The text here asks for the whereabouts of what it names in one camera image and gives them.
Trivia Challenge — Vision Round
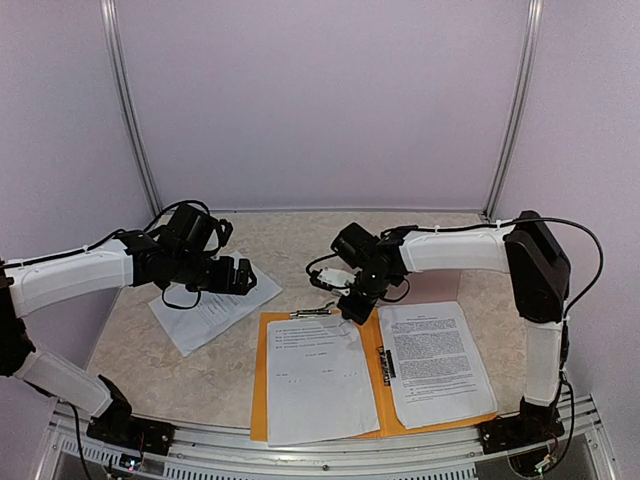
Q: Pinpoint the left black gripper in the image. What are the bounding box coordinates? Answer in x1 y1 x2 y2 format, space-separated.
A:
172 250 257 295

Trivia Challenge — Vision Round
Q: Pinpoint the metal folder cover clip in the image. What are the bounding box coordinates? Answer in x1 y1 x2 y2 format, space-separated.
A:
290 301 335 318

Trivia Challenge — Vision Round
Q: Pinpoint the metal folder spine clip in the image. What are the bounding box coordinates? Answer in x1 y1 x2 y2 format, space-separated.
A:
377 346 396 387

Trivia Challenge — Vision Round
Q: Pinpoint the white sheet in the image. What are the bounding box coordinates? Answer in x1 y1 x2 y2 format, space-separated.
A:
266 315 380 447

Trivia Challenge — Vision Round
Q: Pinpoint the stack of printed papers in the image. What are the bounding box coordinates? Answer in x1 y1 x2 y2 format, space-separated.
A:
378 301 498 430

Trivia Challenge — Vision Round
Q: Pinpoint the orange file folder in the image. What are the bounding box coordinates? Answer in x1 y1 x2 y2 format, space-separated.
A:
250 311 498 442

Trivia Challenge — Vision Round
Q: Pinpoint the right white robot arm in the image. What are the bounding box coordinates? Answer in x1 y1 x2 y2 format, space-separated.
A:
314 211 571 444

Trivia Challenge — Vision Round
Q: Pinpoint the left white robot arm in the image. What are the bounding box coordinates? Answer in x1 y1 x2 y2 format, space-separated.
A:
1 200 257 445

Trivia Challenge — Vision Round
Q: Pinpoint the remaining white paper stack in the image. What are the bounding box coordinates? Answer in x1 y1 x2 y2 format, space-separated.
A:
148 267 282 357

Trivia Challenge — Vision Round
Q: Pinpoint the translucent grey plastic sheet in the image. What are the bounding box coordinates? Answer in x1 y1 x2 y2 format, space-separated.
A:
401 270 461 305

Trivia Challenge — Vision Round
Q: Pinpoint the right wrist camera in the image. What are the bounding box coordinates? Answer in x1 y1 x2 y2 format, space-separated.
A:
312 267 356 291

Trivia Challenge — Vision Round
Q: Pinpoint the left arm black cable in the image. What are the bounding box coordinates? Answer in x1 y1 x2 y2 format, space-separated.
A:
29 199 236 311

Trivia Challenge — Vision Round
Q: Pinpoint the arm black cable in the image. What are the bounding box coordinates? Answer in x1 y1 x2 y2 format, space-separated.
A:
304 216 605 401
29 199 236 311

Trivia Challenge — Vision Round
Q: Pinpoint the front aluminium rail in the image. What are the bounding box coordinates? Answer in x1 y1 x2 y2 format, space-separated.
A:
44 394 616 480

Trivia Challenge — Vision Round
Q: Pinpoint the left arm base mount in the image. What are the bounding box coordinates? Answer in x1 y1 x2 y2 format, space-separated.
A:
86 415 176 456

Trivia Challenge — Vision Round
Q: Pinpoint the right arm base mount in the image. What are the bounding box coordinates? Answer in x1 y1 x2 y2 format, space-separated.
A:
477 416 565 455

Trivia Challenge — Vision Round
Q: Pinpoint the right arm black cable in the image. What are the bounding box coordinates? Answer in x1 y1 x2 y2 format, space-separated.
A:
304 216 605 401

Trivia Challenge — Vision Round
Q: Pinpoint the left aluminium frame post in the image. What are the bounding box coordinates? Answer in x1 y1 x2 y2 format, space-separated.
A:
100 0 162 215

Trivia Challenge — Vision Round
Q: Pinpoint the aluminium frame post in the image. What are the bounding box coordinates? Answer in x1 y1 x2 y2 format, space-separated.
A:
100 0 162 215
483 0 544 220

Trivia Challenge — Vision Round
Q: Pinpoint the right aluminium frame post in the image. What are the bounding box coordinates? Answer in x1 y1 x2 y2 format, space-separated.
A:
483 0 544 220

